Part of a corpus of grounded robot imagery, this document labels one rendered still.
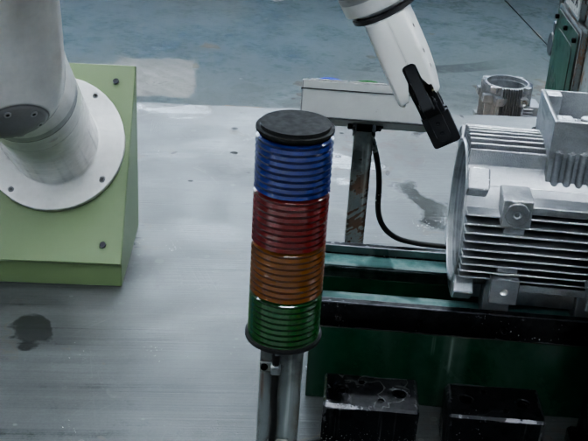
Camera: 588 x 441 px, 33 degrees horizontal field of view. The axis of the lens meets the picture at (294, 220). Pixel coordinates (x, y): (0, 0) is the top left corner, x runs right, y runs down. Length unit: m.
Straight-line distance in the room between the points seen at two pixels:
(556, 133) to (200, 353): 0.49
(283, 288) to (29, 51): 0.34
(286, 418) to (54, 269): 0.57
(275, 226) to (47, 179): 0.63
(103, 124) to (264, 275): 0.64
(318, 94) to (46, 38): 0.44
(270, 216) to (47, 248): 0.64
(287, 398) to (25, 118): 0.37
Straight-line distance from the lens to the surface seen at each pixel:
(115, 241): 1.34
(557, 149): 1.05
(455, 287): 1.08
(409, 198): 1.65
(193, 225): 1.51
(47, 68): 0.97
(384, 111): 1.28
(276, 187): 0.74
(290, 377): 0.85
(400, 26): 1.06
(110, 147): 1.37
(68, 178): 1.35
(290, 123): 0.75
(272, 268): 0.77
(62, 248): 1.35
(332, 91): 1.29
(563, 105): 1.13
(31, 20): 0.93
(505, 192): 1.03
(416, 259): 1.21
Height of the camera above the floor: 1.48
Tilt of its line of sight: 26 degrees down
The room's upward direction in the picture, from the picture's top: 4 degrees clockwise
